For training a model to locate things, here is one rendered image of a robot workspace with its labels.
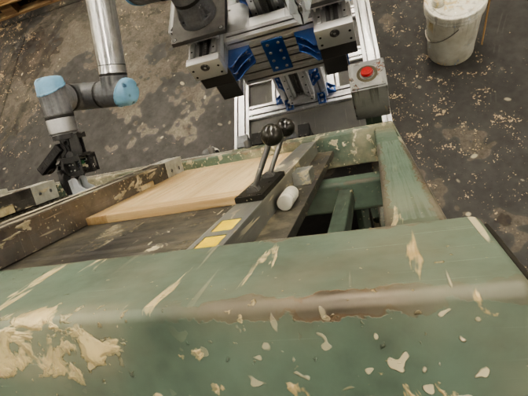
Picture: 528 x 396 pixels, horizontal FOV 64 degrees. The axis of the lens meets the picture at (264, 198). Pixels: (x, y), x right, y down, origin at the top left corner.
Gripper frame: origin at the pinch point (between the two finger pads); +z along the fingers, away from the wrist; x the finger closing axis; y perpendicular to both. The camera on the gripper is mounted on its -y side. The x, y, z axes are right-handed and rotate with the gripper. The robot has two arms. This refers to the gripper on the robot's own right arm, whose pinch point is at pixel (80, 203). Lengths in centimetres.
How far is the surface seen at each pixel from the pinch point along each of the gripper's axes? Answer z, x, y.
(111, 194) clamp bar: -2.3, -6.3, 15.9
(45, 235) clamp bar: -0.1, -31.4, 15.9
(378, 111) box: -6, 57, 85
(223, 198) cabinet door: 0, -19, 51
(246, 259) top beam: -8, -76, 75
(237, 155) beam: -1, 38, 37
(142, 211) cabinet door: 0.7, -18.6, 31.4
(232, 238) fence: -1, -51, 65
